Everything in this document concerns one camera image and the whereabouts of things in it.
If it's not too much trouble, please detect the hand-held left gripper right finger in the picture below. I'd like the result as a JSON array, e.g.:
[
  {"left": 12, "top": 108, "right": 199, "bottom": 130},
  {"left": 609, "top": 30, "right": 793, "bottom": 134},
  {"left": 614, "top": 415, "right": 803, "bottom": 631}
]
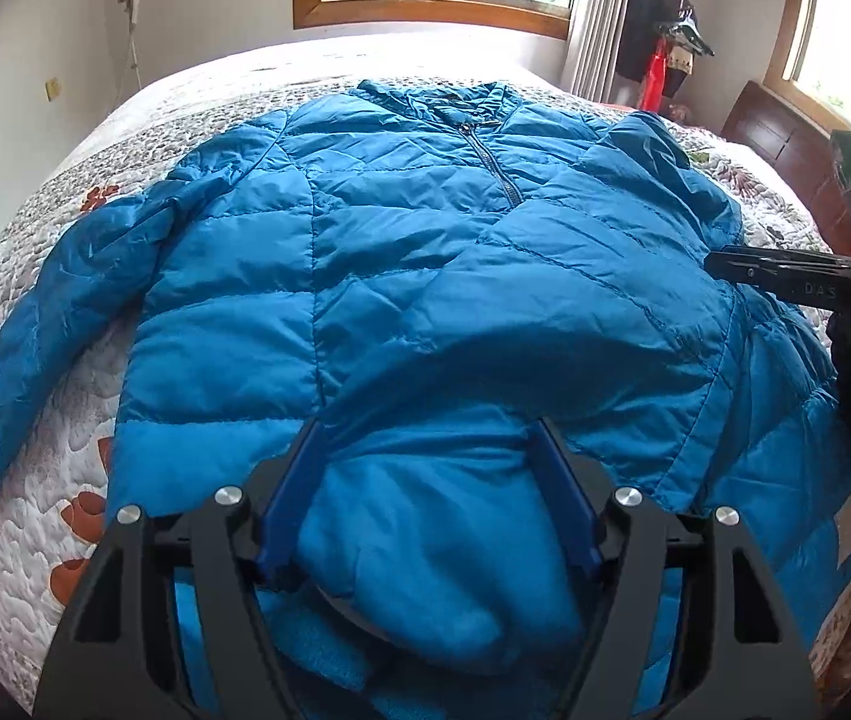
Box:
[{"left": 534, "top": 416, "right": 820, "bottom": 720}]

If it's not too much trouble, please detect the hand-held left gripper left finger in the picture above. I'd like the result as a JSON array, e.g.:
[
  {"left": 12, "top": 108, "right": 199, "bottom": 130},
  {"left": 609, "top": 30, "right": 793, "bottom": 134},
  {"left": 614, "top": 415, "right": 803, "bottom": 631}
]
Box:
[{"left": 34, "top": 418, "right": 329, "bottom": 720}]

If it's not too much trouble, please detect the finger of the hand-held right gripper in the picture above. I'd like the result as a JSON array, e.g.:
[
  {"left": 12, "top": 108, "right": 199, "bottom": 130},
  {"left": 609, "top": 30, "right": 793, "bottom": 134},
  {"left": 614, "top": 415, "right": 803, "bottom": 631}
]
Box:
[{"left": 703, "top": 243, "right": 851, "bottom": 310}]

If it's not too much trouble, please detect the blue puffer jacket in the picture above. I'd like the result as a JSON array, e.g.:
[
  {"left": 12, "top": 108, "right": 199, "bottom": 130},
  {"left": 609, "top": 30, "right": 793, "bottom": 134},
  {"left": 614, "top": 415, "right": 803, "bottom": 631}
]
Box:
[{"left": 0, "top": 78, "right": 851, "bottom": 720}]

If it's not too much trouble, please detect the dark wooden headboard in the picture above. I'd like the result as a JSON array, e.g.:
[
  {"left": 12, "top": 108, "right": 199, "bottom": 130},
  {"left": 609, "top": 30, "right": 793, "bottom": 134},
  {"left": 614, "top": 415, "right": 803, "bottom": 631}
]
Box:
[{"left": 721, "top": 81, "right": 851, "bottom": 256}]

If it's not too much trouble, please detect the red hanging bag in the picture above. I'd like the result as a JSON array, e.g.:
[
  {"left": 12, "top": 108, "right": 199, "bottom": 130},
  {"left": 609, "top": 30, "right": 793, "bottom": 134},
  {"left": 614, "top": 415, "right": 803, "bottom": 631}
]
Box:
[{"left": 637, "top": 45, "right": 668, "bottom": 115}]

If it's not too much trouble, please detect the floral quilted bedspread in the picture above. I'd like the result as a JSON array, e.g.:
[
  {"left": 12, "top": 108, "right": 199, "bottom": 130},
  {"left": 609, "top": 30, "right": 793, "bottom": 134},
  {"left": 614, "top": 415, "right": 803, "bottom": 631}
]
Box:
[{"left": 0, "top": 36, "right": 851, "bottom": 698}]

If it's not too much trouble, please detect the black hanging garment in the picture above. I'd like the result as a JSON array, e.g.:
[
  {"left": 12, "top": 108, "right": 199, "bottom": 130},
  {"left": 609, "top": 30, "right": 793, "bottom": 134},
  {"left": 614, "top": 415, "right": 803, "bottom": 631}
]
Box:
[{"left": 615, "top": 0, "right": 715, "bottom": 83}]

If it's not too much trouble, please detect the white pleated curtain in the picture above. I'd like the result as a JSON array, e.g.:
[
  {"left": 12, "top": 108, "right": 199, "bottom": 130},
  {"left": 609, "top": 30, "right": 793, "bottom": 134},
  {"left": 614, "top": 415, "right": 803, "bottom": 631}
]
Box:
[{"left": 561, "top": 0, "right": 637, "bottom": 102}]

